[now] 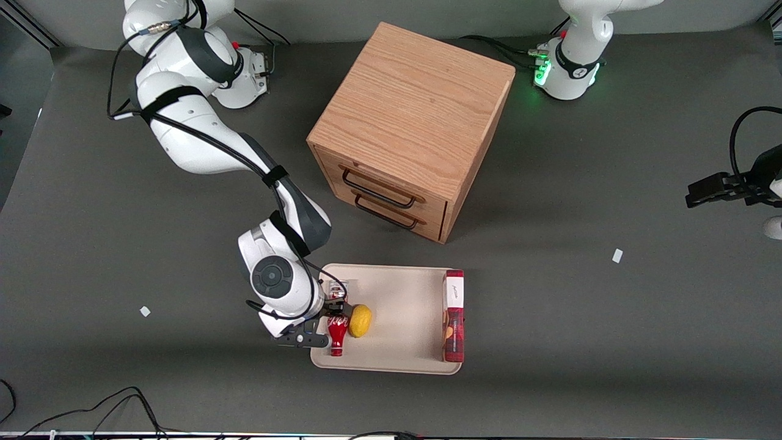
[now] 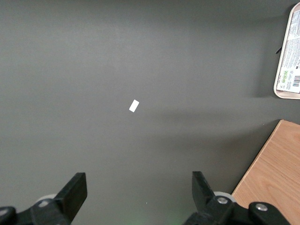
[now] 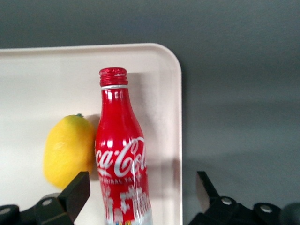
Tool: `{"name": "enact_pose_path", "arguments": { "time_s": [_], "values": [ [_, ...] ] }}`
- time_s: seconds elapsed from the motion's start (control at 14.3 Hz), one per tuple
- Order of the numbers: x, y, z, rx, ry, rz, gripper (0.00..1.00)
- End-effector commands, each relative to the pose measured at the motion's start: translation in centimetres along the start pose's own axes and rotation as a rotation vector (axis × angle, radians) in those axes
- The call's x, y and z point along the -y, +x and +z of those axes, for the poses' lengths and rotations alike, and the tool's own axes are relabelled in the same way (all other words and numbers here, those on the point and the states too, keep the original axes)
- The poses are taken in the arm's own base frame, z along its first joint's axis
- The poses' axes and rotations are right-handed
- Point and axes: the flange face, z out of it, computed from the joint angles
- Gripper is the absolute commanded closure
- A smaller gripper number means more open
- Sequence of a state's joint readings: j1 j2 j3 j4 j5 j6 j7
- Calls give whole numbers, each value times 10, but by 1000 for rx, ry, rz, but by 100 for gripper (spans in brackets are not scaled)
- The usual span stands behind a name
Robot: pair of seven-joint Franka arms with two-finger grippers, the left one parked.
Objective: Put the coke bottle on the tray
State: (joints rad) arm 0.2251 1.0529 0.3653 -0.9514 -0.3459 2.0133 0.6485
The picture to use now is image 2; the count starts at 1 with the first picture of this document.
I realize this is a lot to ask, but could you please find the beige plastic tray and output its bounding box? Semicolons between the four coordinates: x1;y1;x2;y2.
273;2;300;100

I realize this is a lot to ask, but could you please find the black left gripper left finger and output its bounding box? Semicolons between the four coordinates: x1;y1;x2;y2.
0;172;88;225

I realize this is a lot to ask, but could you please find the wooden drawer cabinet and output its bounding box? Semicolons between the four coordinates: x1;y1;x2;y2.
231;119;300;225

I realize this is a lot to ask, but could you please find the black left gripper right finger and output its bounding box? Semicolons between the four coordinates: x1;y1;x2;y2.
182;171;291;225

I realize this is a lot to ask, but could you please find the small white tape marker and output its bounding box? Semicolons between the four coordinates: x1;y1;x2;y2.
129;99;140;113

